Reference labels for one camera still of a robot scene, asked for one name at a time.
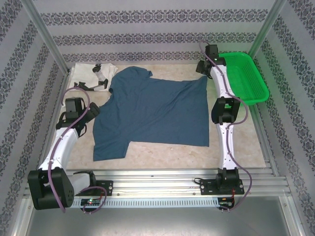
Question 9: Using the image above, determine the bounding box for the blue t-shirt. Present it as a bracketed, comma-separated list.
[93, 66, 210, 162]

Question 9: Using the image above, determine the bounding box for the green plastic basket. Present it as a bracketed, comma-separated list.
[218, 52, 269, 106]

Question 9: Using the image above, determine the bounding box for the white t-shirt with robot print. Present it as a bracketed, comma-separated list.
[68, 62, 119, 93]

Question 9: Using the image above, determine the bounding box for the grey sheet metal panel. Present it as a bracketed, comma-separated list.
[24, 196, 302, 236]

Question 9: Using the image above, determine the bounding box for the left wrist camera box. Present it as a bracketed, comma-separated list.
[64, 97, 84, 114]

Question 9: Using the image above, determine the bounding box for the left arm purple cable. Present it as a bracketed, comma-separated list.
[48, 88, 107, 215]

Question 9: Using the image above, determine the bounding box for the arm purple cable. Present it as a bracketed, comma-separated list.
[48, 88, 107, 215]
[198, 40, 253, 214]

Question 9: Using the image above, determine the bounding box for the aluminium corner post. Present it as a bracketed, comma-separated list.
[248, 0, 289, 59]
[22, 0, 69, 73]

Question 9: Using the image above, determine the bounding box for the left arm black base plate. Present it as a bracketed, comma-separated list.
[69, 180, 114, 197]

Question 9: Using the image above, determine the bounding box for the aluminium frame rail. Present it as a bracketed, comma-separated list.
[23, 168, 292, 197]

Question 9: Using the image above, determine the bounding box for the perforated metal cable tray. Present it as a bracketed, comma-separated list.
[34, 198, 220, 209]

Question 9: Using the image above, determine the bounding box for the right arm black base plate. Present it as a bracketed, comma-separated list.
[199, 178, 244, 196]

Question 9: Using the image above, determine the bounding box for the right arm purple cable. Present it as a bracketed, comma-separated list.
[198, 40, 253, 214]

